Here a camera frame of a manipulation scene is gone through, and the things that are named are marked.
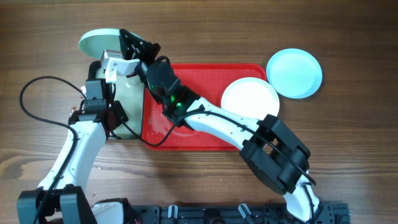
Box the red plastic tray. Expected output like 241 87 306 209
142 63 266 151

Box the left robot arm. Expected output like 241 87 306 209
17 78 141 223

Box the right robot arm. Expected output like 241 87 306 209
119 29 320 223

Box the black water tray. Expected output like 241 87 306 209
88 60 144 139

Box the left black cable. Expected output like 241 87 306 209
19 75 88 224

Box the white plate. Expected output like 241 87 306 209
221 77 280 120

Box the light blue plate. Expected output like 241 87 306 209
266 49 323 99
78 29 121 58

